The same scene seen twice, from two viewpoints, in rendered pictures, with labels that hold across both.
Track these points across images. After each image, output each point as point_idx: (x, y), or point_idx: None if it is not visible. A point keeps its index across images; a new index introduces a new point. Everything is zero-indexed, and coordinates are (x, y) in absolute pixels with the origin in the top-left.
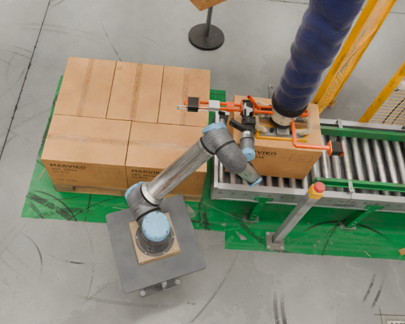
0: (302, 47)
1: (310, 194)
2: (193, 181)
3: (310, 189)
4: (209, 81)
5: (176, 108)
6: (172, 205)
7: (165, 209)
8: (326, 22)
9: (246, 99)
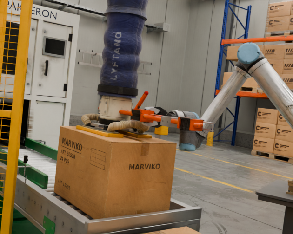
0: (147, 0)
1: (166, 131)
2: None
3: (163, 128)
4: None
5: None
6: (273, 193)
7: (284, 195)
8: None
9: (136, 110)
